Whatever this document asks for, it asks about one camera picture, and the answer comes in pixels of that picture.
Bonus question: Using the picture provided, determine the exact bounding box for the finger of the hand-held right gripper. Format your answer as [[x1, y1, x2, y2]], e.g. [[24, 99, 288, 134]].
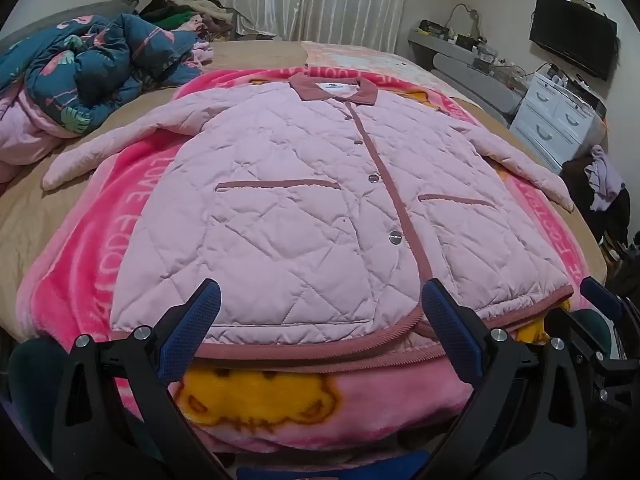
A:
[[580, 276, 640, 341], [547, 307, 640, 381]]

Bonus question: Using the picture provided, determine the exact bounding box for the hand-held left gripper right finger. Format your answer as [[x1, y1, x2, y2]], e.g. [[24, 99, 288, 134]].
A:
[[421, 278, 588, 480]]

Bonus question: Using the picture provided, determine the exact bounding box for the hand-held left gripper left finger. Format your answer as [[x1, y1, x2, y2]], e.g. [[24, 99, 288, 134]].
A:
[[52, 277, 231, 480]]

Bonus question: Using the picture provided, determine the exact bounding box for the pink quilted jacket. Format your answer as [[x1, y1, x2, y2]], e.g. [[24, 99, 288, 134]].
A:
[[41, 72, 576, 361]]

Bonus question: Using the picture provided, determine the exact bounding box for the dark clothes heap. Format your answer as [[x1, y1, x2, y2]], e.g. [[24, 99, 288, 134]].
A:
[[560, 145, 633, 248]]

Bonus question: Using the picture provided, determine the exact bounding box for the pile of mixed clothes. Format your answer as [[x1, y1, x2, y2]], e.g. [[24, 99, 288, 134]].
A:
[[137, 0, 238, 43]]

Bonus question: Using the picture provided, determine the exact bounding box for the dark green cloth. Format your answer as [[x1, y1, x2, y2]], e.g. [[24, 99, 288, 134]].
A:
[[570, 310, 613, 361], [7, 340, 68, 441]]

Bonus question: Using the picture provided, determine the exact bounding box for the pink printed fleece blanket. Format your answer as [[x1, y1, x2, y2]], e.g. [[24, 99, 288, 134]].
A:
[[17, 62, 601, 466]]

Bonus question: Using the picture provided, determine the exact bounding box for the lilac cloth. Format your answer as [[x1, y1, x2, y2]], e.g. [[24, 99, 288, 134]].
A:
[[585, 145, 626, 211]]

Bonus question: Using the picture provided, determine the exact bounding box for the white drawer cabinet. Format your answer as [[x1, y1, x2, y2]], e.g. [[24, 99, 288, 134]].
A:
[[510, 71, 608, 176]]

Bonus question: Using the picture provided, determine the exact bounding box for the bed with tan sheet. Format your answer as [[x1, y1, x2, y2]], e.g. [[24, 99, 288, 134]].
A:
[[0, 37, 608, 351]]

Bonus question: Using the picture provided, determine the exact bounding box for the grey desk with clutter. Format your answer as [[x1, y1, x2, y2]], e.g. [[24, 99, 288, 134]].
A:
[[407, 27, 526, 128]]

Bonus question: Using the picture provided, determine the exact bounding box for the black flat television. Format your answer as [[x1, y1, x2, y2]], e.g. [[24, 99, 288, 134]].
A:
[[529, 0, 618, 82]]

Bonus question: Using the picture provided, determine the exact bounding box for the pink quilt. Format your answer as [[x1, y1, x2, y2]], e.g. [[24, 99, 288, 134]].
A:
[[0, 80, 91, 183]]

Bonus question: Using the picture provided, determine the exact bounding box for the blue floral duvet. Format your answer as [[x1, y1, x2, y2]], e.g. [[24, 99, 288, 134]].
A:
[[0, 12, 206, 136]]

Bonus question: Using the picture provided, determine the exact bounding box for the clutter of small devices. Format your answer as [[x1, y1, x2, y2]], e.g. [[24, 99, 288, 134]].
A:
[[417, 19, 531, 81]]

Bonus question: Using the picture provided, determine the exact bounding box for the peach floral sheet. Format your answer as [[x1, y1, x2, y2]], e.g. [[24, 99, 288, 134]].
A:
[[300, 40, 506, 126]]

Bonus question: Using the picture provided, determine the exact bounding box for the white pleated curtain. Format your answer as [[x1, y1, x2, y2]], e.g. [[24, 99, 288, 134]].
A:
[[214, 0, 416, 53]]

